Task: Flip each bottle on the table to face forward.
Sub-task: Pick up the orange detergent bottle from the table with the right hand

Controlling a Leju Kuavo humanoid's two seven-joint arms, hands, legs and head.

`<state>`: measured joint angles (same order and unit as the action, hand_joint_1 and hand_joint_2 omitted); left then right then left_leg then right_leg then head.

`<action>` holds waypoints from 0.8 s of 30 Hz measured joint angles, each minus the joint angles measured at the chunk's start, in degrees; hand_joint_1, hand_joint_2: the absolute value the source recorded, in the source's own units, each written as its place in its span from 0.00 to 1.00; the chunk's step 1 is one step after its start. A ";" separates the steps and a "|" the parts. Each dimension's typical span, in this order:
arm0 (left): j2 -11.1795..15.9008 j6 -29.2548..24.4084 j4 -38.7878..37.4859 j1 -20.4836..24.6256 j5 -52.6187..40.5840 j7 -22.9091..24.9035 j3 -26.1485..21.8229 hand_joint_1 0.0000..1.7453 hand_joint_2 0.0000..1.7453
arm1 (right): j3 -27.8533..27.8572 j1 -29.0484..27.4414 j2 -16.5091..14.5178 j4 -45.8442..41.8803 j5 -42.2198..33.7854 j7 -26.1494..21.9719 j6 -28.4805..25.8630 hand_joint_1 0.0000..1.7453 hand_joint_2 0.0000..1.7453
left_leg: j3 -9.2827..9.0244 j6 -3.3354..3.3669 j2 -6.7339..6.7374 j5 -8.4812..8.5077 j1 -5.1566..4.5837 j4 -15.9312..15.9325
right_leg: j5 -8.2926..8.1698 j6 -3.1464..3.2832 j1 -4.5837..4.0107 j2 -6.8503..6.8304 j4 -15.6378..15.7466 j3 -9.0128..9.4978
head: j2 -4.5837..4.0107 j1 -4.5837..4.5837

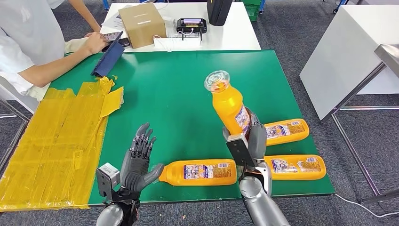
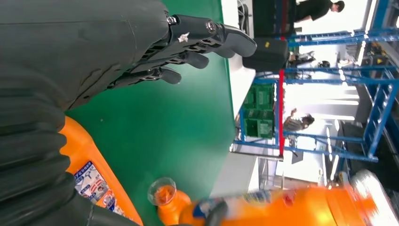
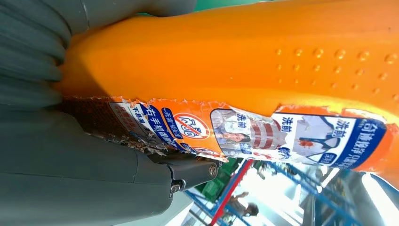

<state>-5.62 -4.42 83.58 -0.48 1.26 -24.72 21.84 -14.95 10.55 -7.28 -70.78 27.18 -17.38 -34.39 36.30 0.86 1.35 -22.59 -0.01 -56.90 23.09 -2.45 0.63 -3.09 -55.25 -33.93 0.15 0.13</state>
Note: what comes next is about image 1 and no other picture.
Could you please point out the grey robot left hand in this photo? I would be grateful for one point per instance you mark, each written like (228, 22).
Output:
(134, 171)

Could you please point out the person's right hand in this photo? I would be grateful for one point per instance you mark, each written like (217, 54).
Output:
(96, 43)

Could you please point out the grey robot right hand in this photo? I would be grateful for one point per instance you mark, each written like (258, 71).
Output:
(258, 140)

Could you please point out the orange bottle with clear cap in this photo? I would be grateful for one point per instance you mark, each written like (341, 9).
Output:
(229, 109)
(293, 174)
(299, 131)
(168, 173)

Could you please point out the person's left forearm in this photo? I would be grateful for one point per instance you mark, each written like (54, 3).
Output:
(84, 14)

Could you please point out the person's right forearm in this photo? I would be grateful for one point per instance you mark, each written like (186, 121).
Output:
(53, 67)

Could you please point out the phone with light screen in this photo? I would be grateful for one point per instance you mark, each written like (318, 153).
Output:
(112, 36)

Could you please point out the tablet in blue case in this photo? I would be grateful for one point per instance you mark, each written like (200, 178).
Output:
(107, 60)

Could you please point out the printed paper sheets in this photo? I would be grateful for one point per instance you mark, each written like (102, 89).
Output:
(113, 23)

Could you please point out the black phone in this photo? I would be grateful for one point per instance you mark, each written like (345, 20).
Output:
(124, 42)

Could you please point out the brown cardboard box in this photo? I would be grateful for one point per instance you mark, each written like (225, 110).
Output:
(142, 25)

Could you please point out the person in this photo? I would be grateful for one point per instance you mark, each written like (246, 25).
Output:
(25, 37)

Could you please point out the white charger block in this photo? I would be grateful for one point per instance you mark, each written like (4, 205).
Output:
(169, 22)

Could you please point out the green table mat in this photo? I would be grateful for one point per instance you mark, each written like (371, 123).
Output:
(174, 93)

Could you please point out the yellow tape sheet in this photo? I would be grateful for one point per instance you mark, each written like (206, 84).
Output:
(46, 149)

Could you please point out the black handheld controller with screen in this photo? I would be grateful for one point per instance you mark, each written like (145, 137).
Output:
(191, 28)

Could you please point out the large white table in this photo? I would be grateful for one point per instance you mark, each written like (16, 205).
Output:
(343, 56)

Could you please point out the black bag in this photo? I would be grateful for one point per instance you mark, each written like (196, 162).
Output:
(219, 12)

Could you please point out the green plastic crate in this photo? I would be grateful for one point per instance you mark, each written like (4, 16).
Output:
(251, 11)

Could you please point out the steel table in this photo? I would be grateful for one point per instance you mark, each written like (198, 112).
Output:
(388, 56)

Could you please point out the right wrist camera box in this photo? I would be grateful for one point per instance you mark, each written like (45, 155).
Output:
(240, 151)

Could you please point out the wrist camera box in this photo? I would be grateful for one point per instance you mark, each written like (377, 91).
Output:
(240, 151)
(107, 177)

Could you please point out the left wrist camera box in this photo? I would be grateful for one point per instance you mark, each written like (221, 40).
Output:
(107, 177)

